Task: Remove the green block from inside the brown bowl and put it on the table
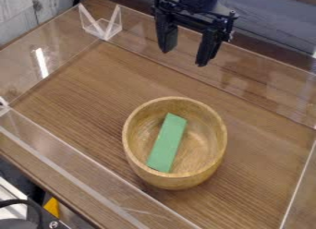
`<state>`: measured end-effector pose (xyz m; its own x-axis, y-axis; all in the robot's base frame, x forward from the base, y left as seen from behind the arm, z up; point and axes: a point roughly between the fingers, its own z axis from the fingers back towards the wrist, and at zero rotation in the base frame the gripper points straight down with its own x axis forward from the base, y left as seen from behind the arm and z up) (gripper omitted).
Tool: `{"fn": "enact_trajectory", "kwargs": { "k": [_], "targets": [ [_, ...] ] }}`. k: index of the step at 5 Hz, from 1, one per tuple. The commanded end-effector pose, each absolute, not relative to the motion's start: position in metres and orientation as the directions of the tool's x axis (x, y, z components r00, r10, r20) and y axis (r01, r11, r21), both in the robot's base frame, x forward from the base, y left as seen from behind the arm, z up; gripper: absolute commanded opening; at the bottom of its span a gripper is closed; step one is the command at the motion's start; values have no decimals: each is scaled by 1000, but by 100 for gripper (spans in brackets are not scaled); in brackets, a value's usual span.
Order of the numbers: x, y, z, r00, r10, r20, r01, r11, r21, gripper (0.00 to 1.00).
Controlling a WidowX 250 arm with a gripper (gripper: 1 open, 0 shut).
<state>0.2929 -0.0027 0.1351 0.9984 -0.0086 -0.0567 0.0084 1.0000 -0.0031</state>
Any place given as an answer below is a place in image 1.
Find green rectangular block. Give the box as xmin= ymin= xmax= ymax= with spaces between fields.
xmin=146 ymin=113 xmax=187 ymax=173

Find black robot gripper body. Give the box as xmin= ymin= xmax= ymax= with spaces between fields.
xmin=154 ymin=0 xmax=238 ymax=42

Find clear acrylic corner bracket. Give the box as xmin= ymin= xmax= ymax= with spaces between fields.
xmin=77 ymin=5 xmax=122 ymax=41

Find yellow label on equipment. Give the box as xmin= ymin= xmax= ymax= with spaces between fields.
xmin=43 ymin=198 xmax=60 ymax=218

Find clear acrylic tray walls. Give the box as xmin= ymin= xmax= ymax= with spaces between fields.
xmin=0 ymin=0 xmax=316 ymax=229

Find black equipment with screw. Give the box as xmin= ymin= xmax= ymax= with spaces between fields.
xmin=25 ymin=206 xmax=71 ymax=229

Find black cable lower left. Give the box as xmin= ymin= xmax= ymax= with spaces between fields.
xmin=0 ymin=199 xmax=44 ymax=229

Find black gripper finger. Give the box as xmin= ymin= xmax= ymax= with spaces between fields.
xmin=155 ymin=9 xmax=178 ymax=54
xmin=195 ymin=28 xmax=225 ymax=66

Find brown wooden bowl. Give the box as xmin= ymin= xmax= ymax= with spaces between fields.
xmin=122 ymin=96 xmax=229 ymax=190

